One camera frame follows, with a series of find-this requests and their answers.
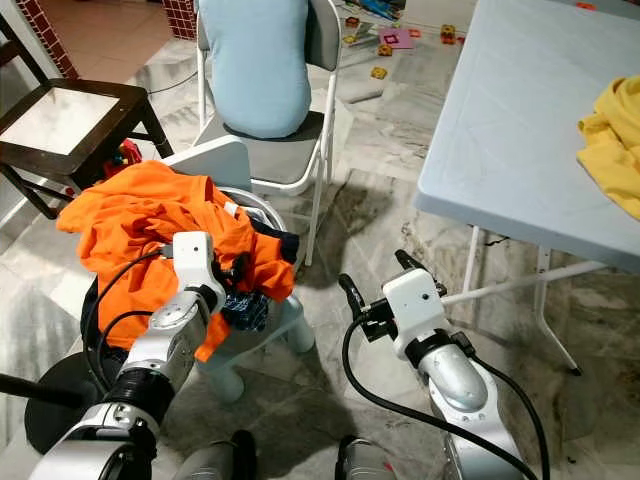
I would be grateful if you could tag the black round stand base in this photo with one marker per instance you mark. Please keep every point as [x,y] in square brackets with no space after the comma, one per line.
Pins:
[50,420]

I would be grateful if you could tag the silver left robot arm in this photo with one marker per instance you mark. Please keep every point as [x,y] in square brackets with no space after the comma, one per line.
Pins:
[170,335]

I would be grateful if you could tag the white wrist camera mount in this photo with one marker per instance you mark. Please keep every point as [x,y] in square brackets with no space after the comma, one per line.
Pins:
[198,265]
[412,300]

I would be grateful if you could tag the red toy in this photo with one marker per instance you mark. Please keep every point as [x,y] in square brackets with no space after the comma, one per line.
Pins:
[125,160]

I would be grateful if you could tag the white plastic child chair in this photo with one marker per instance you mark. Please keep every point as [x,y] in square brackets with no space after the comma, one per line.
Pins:
[210,160]

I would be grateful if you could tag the grey folding chair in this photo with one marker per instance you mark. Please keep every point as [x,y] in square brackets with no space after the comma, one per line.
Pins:
[290,160]

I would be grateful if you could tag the dark plaid garment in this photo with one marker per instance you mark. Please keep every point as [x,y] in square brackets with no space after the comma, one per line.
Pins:
[250,310]

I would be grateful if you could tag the robot left leg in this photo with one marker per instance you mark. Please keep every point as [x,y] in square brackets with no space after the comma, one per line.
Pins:
[220,460]

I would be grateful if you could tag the orange shirt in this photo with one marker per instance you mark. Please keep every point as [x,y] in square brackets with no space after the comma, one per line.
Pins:
[140,215]

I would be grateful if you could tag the dark wooden marble-top stool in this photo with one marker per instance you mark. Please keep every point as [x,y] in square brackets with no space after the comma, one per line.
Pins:
[60,120]

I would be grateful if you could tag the pink toy tile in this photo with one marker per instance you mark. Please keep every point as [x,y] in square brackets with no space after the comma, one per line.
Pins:
[396,39]

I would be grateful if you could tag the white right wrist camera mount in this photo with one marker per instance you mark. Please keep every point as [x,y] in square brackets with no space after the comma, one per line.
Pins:
[412,300]

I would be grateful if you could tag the yellow shirt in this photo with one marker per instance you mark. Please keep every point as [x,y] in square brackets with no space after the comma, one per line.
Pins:
[615,150]

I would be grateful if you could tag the light blue pillow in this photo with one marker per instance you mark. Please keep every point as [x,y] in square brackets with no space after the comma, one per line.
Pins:
[255,70]

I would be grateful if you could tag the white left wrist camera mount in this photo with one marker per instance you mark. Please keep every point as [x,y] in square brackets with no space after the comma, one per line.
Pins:
[198,265]

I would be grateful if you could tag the light blue folding table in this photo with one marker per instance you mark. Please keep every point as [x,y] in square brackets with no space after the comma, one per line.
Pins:
[510,120]

